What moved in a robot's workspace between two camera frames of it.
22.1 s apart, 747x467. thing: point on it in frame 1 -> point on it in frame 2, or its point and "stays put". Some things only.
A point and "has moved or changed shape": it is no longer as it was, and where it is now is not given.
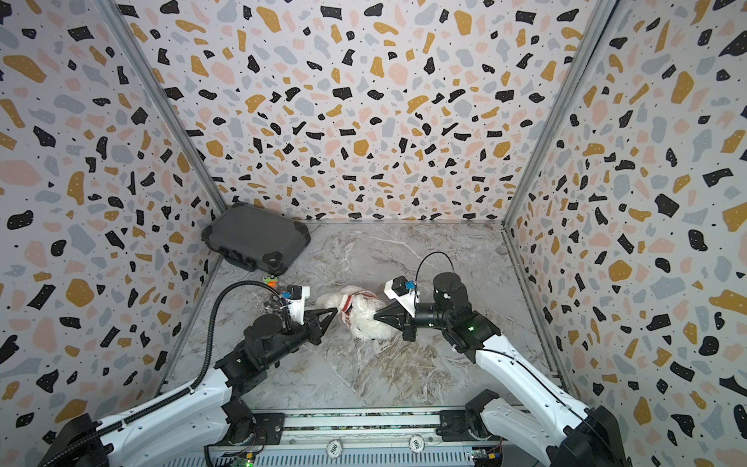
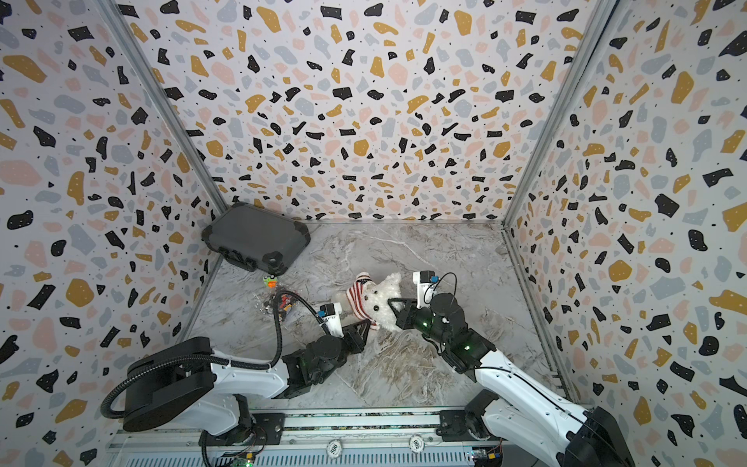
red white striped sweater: (347, 303) has moved or changed shape
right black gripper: (407, 318) -> (409, 315)
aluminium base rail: (356, 438) stays put
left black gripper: (309, 327) -> (350, 339)
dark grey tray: (254, 238) stays put
